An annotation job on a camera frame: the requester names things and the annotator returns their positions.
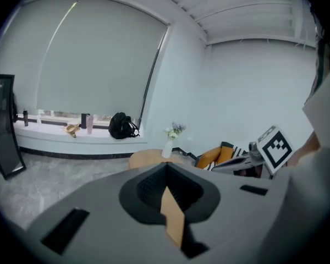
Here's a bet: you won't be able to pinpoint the yellow woven object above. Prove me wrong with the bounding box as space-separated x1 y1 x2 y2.
62 123 81 139

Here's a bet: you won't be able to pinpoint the black backpack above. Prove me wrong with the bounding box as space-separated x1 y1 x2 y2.
108 112 141 140

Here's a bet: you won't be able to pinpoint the window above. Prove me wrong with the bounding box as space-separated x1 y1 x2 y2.
38 109 141 124

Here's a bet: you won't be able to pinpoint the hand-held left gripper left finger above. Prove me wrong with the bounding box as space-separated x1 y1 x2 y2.
24 162 189 264

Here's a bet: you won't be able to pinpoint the white vase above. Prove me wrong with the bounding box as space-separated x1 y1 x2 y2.
161 139 173 160

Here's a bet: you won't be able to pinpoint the person's right hand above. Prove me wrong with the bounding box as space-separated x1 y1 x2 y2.
238 166 263 178

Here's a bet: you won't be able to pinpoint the person's dark jacket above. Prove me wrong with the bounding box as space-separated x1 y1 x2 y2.
309 1 330 105

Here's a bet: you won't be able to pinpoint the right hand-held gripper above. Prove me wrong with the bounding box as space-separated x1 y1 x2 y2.
211 125 294 179

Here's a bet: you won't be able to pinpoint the white window ledge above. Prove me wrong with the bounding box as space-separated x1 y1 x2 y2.
13 119 149 156

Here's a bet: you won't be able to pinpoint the black glass-door cabinet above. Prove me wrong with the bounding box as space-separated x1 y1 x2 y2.
0 73 27 181

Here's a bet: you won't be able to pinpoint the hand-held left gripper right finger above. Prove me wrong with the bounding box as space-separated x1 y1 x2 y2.
167 162 289 264

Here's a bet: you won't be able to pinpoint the white and purple flowers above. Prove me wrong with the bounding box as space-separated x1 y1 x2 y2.
163 122 187 140

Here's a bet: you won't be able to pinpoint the pink tumbler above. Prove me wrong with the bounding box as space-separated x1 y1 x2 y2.
86 115 95 135

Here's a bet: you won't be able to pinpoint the oval wooden table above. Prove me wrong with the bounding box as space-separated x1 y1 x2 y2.
128 148 186 249

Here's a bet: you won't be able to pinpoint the grey roller blind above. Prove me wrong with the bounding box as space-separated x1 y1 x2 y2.
0 0 82 112
37 0 169 118

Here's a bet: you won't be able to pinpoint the person's right forearm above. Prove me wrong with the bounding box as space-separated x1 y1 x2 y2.
287 130 321 168

